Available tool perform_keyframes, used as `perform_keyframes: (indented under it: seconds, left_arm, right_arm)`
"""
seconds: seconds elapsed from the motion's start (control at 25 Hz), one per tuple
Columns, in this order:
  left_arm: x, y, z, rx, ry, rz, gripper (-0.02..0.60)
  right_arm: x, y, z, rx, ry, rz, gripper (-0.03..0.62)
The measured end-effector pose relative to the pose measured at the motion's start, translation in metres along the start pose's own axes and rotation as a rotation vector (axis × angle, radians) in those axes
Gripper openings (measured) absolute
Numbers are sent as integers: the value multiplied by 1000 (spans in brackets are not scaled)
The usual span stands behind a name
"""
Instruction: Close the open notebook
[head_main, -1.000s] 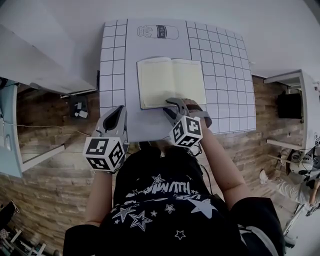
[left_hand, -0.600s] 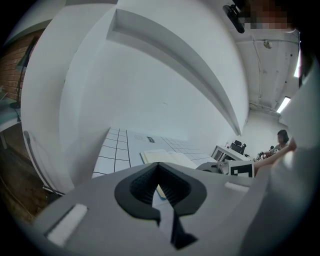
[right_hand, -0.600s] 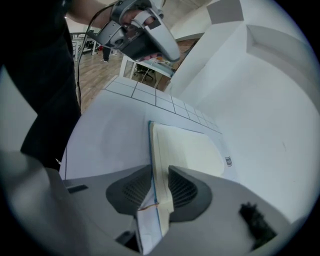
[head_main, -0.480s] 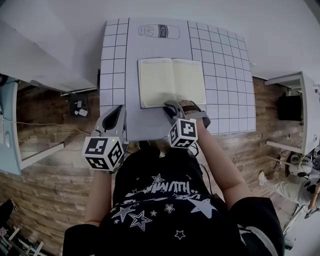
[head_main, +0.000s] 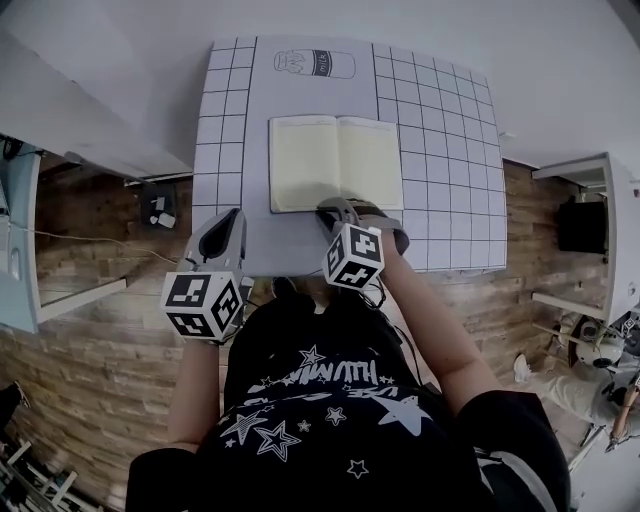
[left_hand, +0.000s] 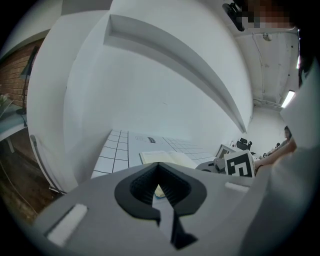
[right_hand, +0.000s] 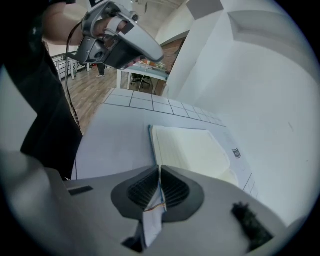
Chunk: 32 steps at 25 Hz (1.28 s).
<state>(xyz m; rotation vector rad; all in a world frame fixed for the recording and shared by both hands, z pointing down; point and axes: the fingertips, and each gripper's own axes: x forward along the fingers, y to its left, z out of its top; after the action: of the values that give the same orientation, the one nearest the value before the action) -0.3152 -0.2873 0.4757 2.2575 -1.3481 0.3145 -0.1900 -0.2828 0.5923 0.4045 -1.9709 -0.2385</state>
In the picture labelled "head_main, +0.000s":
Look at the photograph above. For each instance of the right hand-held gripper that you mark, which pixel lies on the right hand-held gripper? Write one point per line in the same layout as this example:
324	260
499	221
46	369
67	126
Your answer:
355	255

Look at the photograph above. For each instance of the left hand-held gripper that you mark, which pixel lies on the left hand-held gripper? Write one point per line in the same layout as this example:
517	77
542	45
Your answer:
200	305

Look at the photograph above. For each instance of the teal-covered notebook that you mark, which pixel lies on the teal-covered notebook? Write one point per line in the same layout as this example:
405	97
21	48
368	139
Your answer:
310	160

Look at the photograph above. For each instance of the person's right forearm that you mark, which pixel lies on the person's right forearm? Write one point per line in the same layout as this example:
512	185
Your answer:
435	340

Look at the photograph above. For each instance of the person's left forearm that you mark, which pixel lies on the person's left forearm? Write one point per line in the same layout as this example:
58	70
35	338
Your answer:
195	395

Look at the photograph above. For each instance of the person's black left shoe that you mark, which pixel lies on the person's black left shoe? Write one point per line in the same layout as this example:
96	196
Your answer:
283	285

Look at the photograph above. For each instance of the black square box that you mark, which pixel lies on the black square box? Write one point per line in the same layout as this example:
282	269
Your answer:
150	200

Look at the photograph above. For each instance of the white black-grid tablecloth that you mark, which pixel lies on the white black-grid tablecloth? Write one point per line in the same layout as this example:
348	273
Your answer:
450	175

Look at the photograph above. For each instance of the light blue desk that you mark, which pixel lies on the light blue desk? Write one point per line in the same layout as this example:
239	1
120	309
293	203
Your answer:
22	250

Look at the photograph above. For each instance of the black star-print T-shirt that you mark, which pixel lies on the black star-print T-shirt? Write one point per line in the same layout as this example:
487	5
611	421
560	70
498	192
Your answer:
325	425

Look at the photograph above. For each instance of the white cabinet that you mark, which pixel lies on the white cabinet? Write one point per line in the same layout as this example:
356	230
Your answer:
622	225

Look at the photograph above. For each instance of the white round device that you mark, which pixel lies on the white round device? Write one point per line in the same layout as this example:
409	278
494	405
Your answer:
602	350

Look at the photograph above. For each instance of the white wall socket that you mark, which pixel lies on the white wall socket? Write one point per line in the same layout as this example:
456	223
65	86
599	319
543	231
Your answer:
507	135

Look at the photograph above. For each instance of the white frame rack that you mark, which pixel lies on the white frame rack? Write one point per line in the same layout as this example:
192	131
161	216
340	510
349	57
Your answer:
30	485

